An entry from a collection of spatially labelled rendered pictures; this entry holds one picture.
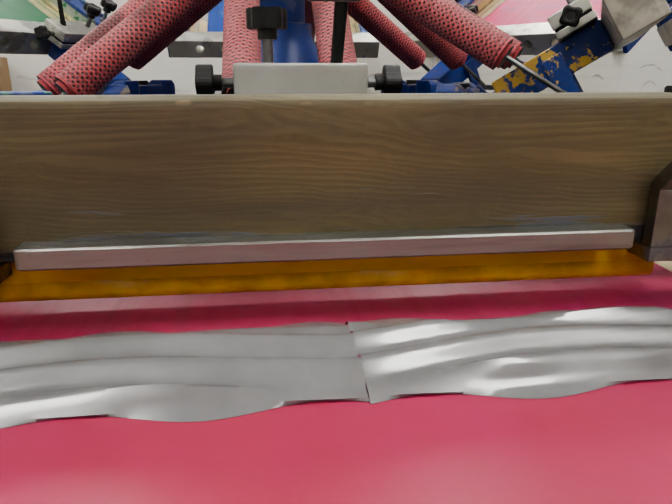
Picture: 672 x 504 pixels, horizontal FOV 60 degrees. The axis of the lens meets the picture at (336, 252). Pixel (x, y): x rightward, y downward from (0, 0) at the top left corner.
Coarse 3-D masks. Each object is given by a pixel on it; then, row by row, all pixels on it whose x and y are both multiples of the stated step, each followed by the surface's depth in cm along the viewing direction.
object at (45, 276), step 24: (216, 264) 30; (240, 264) 30; (264, 264) 30; (288, 264) 30; (312, 264) 30; (336, 264) 30; (360, 264) 30; (384, 264) 31; (408, 264) 31; (432, 264) 31; (456, 264) 31; (480, 264) 31; (504, 264) 31
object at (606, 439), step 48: (336, 288) 32; (384, 288) 32; (432, 288) 32; (480, 288) 32; (528, 288) 32; (576, 288) 32; (624, 288) 32; (624, 384) 23; (384, 432) 20; (432, 432) 20; (480, 432) 20; (528, 432) 20; (576, 432) 20; (624, 432) 20; (432, 480) 17; (480, 480) 17; (528, 480) 17; (576, 480) 17; (624, 480) 17
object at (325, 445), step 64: (0, 320) 28; (64, 320) 28; (128, 320) 28; (192, 320) 28; (256, 320) 28; (320, 320) 28; (0, 448) 19; (64, 448) 19; (128, 448) 19; (192, 448) 19; (256, 448) 19; (320, 448) 19
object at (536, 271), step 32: (0, 288) 29; (32, 288) 29; (64, 288) 29; (96, 288) 29; (128, 288) 29; (160, 288) 30; (192, 288) 30; (224, 288) 30; (256, 288) 30; (288, 288) 30; (320, 288) 31
